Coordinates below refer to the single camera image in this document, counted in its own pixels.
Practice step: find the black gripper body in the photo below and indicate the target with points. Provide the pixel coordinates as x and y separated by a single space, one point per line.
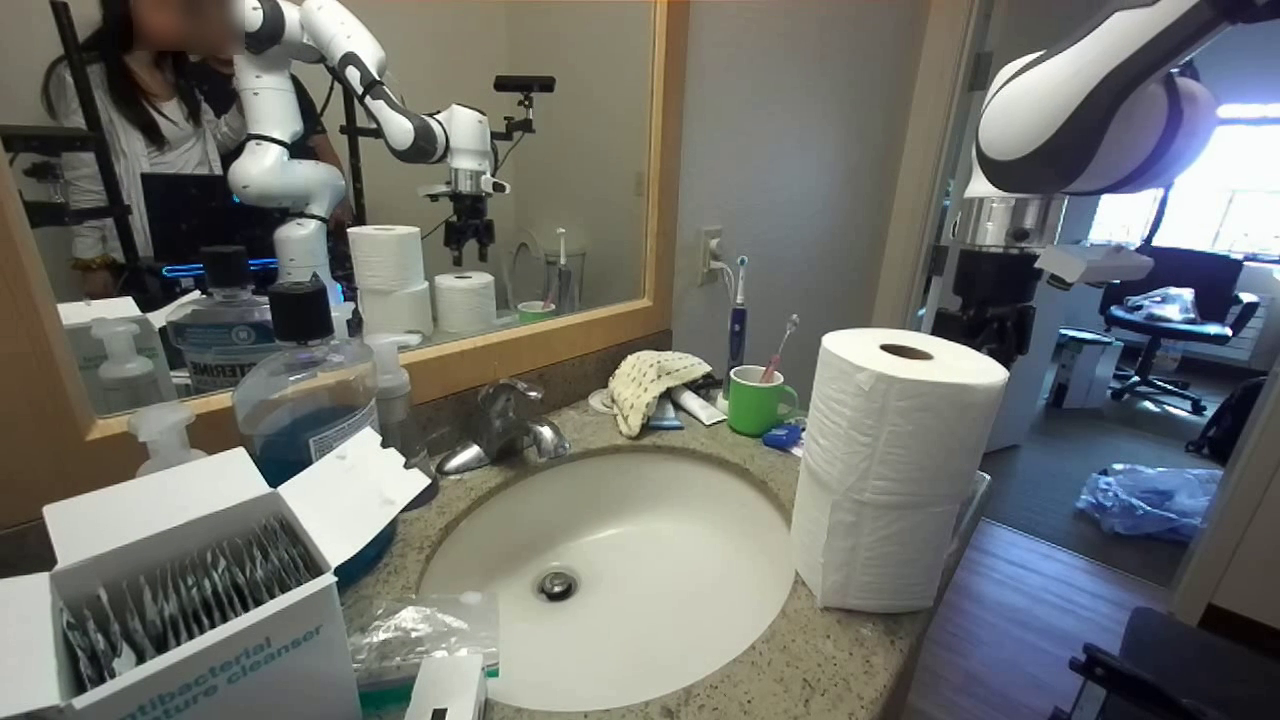
997 295

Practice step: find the white tissue roll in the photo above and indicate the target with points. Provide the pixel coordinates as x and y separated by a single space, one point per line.
893 425
865 554

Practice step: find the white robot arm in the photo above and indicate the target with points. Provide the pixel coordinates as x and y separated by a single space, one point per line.
1067 94

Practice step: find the grey room door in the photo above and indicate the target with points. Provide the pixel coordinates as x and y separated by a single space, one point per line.
1025 405

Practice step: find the white storage box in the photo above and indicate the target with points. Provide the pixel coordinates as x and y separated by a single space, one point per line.
1087 372

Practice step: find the black office chair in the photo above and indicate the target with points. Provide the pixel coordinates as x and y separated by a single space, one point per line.
1186 309

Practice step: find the manual toothbrush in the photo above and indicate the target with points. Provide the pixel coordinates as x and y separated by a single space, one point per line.
783 349

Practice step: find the crumpled pale plastic bag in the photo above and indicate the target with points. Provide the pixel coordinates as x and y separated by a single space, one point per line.
1146 501

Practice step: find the small blue item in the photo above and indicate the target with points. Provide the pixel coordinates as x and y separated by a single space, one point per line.
783 438

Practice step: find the bright window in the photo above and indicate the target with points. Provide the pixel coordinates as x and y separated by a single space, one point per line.
1240 201

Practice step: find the electric toothbrush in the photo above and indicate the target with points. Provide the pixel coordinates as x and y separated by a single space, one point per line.
738 335

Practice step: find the green mug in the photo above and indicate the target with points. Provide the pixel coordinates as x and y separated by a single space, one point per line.
759 400

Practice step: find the black bag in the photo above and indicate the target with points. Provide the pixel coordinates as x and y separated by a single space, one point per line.
1225 425

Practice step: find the white toothpaste tube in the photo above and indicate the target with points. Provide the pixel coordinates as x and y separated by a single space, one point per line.
700 405

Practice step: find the cream fabric pouch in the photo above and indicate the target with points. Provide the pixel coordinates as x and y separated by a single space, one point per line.
654 380

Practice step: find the black robot table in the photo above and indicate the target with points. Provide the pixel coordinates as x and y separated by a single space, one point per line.
1186 666

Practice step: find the wood framed mirror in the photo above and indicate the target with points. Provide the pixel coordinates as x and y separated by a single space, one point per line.
585 201

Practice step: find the white sink basin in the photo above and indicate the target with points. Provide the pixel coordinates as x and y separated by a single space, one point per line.
640 587

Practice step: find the chrome faucet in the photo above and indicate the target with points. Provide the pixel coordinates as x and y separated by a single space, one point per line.
514 425

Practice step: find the small clear soap bottle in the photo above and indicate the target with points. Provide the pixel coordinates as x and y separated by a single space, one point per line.
395 392

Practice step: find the small white device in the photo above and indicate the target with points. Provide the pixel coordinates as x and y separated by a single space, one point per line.
446 684

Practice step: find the clear plastic bag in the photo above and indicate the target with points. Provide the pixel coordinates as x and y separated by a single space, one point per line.
400 634

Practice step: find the blue mouthwash bottle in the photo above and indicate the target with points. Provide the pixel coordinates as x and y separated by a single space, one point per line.
313 400

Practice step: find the teal box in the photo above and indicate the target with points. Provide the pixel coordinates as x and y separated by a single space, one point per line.
386 700

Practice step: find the open white floss box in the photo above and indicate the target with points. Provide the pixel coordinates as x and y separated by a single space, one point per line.
201 666

